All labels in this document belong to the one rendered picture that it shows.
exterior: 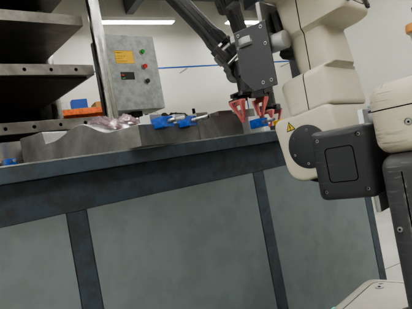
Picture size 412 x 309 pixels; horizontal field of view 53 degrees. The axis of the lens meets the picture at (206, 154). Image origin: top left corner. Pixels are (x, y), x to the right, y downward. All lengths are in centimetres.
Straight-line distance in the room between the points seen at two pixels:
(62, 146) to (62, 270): 38
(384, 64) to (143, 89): 725
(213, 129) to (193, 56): 799
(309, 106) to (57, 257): 68
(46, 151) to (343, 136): 86
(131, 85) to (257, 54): 126
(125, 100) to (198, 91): 697
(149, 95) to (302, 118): 138
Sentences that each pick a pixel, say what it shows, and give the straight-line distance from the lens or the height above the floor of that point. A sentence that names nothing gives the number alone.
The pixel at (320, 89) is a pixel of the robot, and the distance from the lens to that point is 100.
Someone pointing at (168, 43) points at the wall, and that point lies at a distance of 915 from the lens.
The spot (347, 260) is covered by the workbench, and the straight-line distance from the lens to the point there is 179.
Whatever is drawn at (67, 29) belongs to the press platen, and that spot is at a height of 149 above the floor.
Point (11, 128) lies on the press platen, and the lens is 190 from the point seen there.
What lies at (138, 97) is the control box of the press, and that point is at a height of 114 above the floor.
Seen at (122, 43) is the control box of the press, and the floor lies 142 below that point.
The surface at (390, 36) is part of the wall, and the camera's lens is 902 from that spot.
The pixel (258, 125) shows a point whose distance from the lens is 134.
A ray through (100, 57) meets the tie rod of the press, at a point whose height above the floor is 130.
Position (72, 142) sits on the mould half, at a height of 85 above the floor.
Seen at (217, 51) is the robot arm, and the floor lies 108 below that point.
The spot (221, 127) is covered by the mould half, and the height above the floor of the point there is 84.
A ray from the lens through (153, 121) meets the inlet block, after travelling 110.
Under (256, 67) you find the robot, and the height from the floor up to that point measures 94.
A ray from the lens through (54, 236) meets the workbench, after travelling 105.
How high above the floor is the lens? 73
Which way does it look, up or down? 1 degrees up
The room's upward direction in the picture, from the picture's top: 10 degrees counter-clockwise
